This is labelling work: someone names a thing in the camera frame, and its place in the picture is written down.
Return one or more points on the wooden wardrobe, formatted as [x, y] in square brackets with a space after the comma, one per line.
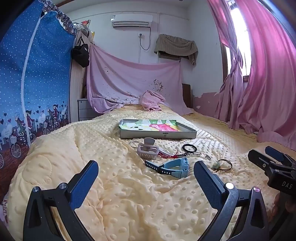
[76, 83]

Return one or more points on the black bag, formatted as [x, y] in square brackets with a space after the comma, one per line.
[81, 55]

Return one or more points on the grey drawer cabinet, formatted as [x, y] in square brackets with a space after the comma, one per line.
[85, 110]

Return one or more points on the grey shallow tray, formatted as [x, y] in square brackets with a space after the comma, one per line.
[159, 134]

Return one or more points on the yellow dotted blanket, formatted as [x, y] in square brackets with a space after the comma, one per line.
[138, 204]

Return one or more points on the brown wooden headboard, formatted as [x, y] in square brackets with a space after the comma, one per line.
[186, 95]

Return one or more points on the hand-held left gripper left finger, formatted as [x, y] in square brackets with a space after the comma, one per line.
[84, 183]

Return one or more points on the bright pink curtain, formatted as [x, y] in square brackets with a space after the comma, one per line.
[270, 81]

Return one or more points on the brown hanging cloth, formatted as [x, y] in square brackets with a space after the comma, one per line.
[175, 45]

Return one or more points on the thin silver bangles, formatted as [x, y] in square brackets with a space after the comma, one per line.
[135, 144]

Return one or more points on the colourful painted paper sheet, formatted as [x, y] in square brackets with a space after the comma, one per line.
[152, 126]

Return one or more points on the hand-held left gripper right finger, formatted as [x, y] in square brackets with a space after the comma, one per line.
[208, 185]

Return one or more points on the blue wrist watch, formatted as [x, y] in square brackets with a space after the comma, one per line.
[170, 167]

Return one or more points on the blue printed wardrobe cloth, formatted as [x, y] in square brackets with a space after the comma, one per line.
[34, 81]

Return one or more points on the window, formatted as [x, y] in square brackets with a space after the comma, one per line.
[240, 34]

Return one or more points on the person's right hand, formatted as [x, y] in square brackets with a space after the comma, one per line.
[278, 205]

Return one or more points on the pink hanging sheet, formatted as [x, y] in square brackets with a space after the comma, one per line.
[129, 78]

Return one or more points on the white hair claw clip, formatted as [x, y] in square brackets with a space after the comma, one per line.
[148, 151]

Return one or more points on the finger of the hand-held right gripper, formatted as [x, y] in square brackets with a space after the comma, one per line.
[275, 153]
[260, 161]

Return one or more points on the brown bangle with green bead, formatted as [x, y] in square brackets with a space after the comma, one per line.
[223, 165]

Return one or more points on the pink towel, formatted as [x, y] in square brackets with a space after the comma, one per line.
[151, 100]

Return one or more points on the white air conditioner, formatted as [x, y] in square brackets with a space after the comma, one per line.
[132, 20]

